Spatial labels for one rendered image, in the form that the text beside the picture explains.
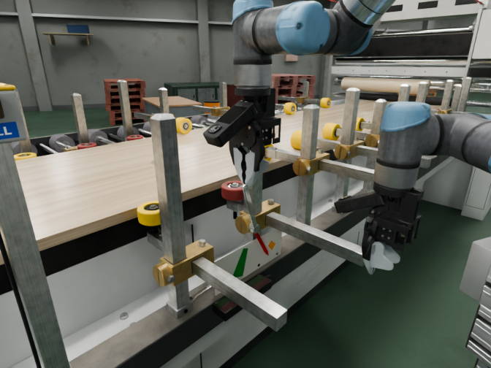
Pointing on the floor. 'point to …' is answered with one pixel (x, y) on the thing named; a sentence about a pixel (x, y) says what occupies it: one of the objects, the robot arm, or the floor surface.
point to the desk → (180, 105)
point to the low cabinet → (194, 90)
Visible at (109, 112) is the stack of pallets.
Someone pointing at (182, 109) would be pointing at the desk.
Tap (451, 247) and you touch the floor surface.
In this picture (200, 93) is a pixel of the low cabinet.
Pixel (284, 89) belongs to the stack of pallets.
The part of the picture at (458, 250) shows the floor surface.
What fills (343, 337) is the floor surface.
